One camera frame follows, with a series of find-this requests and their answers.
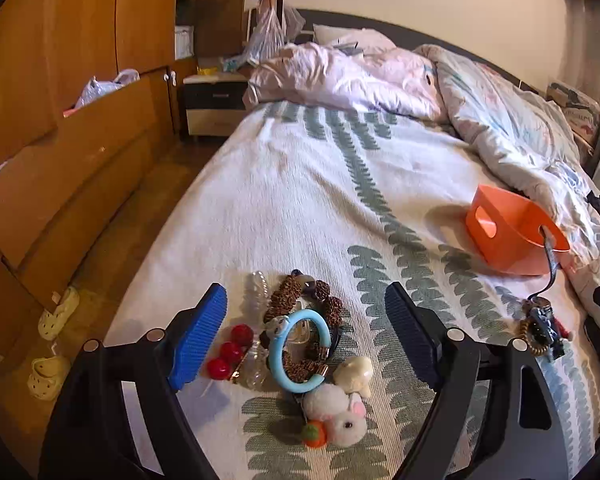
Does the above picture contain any red ball hair stick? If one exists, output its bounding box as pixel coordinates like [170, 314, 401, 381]
[206, 324, 253, 380]

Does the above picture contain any pearl transparent hair claw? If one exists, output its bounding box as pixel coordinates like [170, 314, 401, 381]
[242, 271, 268, 390]

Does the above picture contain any light blue bangle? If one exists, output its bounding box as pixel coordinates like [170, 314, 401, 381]
[265, 309, 332, 394]

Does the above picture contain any brown rudraksha bead bracelet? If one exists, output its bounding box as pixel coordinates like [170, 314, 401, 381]
[260, 268, 346, 385]

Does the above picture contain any white pompom carrot hair clip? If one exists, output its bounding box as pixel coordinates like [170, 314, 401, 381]
[301, 384, 367, 448]

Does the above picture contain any red cone hair clip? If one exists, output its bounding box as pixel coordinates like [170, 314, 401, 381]
[553, 318, 573, 341]

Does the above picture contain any orange plastic basket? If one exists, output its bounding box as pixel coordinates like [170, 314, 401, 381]
[465, 184, 570, 276]

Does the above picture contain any cream clog shoe lower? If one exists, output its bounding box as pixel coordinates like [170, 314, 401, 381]
[27, 356, 70, 401]

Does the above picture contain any leaf patterned bedspread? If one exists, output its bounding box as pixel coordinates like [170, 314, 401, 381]
[101, 100, 600, 480]

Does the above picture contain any floral blue white duvet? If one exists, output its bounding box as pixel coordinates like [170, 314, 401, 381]
[415, 44, 600, 282]

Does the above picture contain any black white nightstand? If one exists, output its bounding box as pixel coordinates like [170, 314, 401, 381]
[178, 73, 248, 138]

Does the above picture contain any plastic bag in drawer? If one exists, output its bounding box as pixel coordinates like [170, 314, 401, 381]
[74, 68, 140, 110]

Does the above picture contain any wooden wardrobe with drawers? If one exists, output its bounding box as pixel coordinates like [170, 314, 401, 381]
[0, 0, 199, 376]

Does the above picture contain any patterned pillow right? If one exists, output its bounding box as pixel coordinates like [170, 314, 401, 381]
[546, 80, 600, 148]

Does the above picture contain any pink crumpled duvet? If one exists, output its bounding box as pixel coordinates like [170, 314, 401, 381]
[242, 42, 448, 122]

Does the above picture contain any hanging plastic bag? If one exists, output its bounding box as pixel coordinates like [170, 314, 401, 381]
[237, 0, 306, 67]

